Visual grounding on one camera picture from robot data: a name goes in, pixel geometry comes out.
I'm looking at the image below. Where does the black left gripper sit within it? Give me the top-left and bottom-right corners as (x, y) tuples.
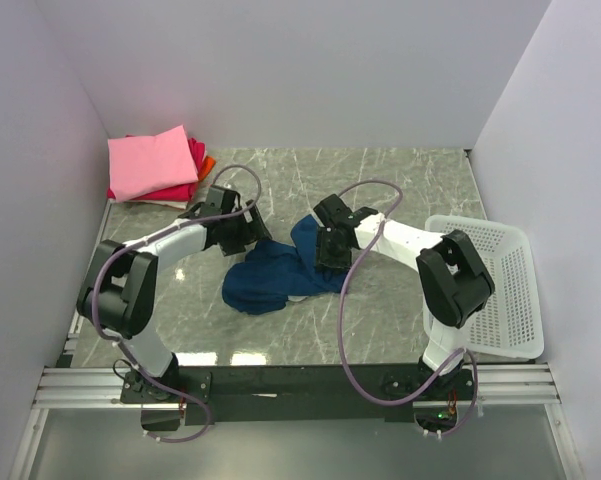
(220, 200), (271, 256)

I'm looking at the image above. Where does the blue Mickey t-shirt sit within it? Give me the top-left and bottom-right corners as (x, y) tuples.
(222, 215), (347, 315)

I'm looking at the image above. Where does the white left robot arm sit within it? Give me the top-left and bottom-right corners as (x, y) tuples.
(76, 185), (271, 402)

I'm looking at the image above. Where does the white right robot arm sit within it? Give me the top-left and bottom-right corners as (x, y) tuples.
(314, 194), (495, 404)

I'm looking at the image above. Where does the folded white t-shirt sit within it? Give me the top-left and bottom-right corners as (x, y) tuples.
(132, 200), (189, 211)

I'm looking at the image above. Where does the folded orange t-shirt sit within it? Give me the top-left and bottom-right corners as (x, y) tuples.
(198, 155), (216, 182)

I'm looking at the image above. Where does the folded light pink t-shirt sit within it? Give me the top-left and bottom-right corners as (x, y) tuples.
(107, 125), (198, 202)

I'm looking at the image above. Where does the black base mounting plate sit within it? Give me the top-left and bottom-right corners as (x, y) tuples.
(120, 363), (475, 426)

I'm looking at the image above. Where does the white plastic laundry basket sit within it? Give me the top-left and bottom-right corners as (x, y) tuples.
(425, 215), (544, 360)

